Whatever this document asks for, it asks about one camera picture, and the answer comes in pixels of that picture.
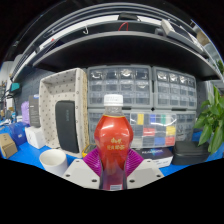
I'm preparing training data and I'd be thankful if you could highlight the yellow multimeter with leads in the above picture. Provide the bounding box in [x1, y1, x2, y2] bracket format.
[81, 143, 98, 158]

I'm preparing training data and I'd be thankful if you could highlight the black zip case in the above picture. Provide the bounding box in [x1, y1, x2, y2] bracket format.
[171, 140, 211, 166]

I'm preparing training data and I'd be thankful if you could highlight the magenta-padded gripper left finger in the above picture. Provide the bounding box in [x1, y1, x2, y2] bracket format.
[62, 148, 105, 190]

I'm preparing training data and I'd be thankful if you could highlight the black overhead shelf unit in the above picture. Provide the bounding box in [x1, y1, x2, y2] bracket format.
[11, 11, 223, 81]

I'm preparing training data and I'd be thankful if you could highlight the red drink bottle white cap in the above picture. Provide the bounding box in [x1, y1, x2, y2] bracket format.
[93, 93, 134, 192]

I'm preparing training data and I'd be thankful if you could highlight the clear box of coloured parts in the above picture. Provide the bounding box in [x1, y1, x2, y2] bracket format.
[129, 111, 178, 149]

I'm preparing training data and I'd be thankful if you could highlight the black rounded speaker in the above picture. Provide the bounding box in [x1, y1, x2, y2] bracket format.
[54, 100, 80, 154]

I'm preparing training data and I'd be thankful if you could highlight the white cup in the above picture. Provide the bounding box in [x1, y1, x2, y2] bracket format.
[38, 148, 69, 178]

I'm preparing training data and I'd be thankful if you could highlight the white metal shelf unit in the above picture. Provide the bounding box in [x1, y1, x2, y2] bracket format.
[194, 23, 224, 78]

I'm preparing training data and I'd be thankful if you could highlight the grey small-parts drawer cabinet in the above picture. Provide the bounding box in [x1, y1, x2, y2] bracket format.
[86, 65, 153, 110]
[152, 65, 198, 110]
[87, 109, 132, 146]
[175, 111, 198, 143]

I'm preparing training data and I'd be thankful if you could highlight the green potted plant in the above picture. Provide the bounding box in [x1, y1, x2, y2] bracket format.
[193, 85, 224, 155]

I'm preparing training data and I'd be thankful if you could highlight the blue box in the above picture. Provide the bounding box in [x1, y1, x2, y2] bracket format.
[8, 121, 29, 147]

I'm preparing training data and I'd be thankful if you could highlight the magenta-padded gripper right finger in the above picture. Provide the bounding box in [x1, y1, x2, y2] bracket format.
[124, 148, 165, 190]

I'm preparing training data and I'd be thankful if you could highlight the beige dotted storage basket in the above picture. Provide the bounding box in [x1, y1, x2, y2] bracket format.
[38, 67, 90, 159]

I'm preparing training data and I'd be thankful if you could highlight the dark grey flat box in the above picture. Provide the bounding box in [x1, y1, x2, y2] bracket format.
[27, 94, 42, 128]

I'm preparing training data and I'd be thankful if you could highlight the black box with white label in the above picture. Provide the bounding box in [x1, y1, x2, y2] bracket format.
[134, 147, 174, 169]

